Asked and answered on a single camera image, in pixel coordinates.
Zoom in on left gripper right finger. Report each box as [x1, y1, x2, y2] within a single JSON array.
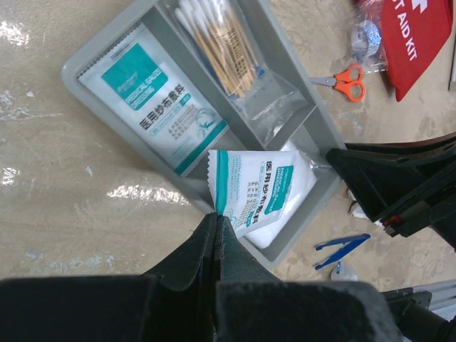
[[215, 217, 402, 341]]

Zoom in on cotton swabs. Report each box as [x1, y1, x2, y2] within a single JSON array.
[[172, 1, 307, 144]]

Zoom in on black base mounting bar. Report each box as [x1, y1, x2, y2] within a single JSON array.
[[383, 280, 455, 341]]

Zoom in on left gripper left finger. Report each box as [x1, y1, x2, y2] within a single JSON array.
[[1, 214, 217, 341]]

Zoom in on blue plastic tweezers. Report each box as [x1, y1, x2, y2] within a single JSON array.
[[314, 234, 371, 270]]

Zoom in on orange handled scissors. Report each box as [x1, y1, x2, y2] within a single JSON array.
[[309, 63, 366, 103]]

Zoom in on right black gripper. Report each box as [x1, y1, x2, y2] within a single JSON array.
[[326, 133, 455, 247]]

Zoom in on grey compartment tray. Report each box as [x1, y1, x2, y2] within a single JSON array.
[[61, 1, 342, 267]]

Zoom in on bandage roll in plastic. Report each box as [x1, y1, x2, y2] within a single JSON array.
[[350, 19, 388, 73]]

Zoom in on red first aid pouch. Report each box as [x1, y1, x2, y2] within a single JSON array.
[[354, 0, 455, 103]]

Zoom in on teal gauze dressing packet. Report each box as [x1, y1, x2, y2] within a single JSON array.
[[207, 150, 300, 238]]

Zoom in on white gauze pad packet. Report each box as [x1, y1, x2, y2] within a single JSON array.
[[243, 142, 321, 249]]

